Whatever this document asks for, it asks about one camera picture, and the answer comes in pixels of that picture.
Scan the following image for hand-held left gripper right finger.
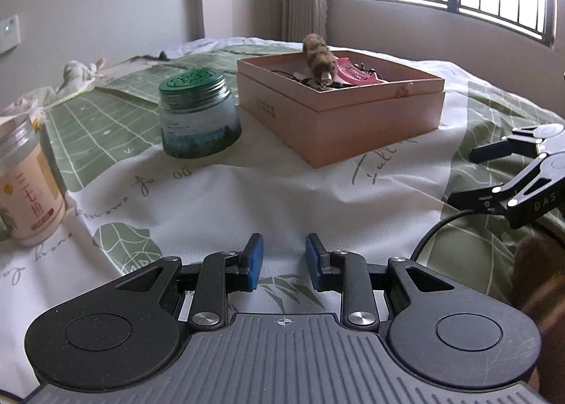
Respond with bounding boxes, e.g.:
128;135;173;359
305;233;458;332

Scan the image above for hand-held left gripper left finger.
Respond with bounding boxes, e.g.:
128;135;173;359
115;233;266;331

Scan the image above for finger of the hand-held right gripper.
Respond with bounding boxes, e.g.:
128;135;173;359
469;122;565;163
447;154;562;215

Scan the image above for pink cardboard box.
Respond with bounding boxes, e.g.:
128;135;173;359
237;49;446;168

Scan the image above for pink comb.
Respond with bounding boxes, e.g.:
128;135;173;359
333;56;381;88

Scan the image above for brown fluffy hair accessory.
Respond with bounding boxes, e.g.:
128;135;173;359
302;33;339;88

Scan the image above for person's right hand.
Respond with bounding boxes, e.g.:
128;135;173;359
507;236;565;392

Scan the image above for green lid glass jar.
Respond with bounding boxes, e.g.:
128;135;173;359
157;68;243;159

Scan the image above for black hair accessory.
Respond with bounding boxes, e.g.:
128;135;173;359
269;61;336;91

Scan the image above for cream labelled jar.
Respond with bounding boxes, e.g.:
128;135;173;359
0;115;67;248

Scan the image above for white crumpled cloth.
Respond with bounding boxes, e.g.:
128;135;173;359
55;57;107;94

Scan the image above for black cable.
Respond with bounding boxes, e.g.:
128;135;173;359
410;209;476;262

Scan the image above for white wall panel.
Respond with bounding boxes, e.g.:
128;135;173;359
0;14;22;55

